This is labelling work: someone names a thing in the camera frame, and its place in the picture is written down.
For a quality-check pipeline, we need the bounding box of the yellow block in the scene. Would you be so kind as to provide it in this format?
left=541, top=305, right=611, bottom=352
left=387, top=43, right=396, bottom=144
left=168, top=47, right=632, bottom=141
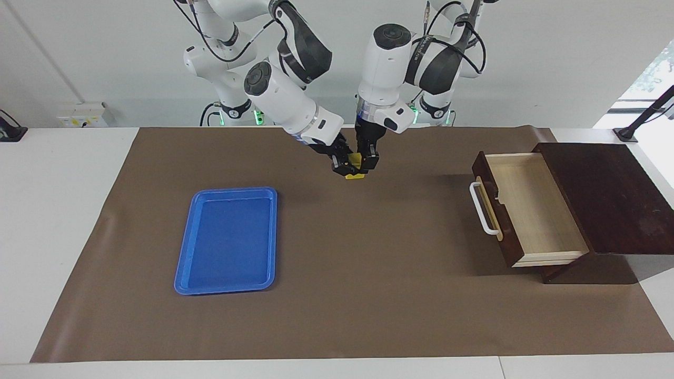
left=345, top=153, right=366, bottom=181

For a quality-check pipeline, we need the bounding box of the wooden drawer with white handle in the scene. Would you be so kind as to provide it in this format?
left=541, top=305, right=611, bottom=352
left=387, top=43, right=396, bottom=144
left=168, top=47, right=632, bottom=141
left=470, top=152, right=590, bottom=268

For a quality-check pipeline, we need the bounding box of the brown table mat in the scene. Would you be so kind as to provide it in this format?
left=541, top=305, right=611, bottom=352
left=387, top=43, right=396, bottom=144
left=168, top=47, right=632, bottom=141
left=30, top=126, right=674, bottom=364

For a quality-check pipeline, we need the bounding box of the blue plastic tray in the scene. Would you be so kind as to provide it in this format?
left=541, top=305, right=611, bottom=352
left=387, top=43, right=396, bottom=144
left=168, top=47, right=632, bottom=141
left=174, top=186, right=278, bottom=295

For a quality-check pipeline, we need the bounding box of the dark wooden cabinet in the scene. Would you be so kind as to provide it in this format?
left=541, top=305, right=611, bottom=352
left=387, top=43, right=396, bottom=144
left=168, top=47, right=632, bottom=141
left=532, top=142, right=674, bottom=285

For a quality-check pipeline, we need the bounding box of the black pole stand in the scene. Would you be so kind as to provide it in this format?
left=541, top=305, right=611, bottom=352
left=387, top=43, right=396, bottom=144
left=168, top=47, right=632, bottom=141
left=613, top=84, right=674, bottom=144

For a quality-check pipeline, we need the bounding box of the bright window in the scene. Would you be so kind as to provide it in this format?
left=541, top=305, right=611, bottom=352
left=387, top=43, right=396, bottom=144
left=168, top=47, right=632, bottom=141
left=619, top=42, right=674, bottom=114

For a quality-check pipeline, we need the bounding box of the black desk clamp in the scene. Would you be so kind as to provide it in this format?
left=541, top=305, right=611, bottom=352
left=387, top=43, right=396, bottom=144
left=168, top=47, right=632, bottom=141
left=0, top=109, right=28, bottom=143

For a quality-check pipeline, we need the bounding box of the black right arm base cable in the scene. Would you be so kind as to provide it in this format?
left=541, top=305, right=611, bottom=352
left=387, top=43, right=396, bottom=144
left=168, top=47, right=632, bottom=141
left=199, top=102, right=224, bottom=127

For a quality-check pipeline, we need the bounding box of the white wall socket box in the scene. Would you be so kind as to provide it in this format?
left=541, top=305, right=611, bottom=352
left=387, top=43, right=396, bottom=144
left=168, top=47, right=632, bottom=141
left=57, top=103, right=108, bottom=128

